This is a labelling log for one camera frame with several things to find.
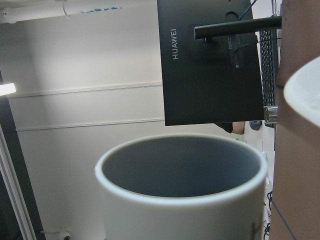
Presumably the black keyboard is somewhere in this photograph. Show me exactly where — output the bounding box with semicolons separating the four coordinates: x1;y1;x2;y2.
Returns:
259;30;279;106

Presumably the white mug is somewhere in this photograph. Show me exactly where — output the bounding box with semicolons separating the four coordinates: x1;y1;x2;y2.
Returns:
94;133;268;240

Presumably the seated person black shirt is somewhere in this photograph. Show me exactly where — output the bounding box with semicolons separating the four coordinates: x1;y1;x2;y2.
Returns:
215;121;245;135

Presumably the white bowl container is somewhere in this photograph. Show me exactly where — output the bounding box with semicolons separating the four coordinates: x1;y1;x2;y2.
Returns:
283;57;320;127

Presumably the black monitor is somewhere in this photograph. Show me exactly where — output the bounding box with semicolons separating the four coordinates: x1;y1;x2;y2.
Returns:
156;0;283;127

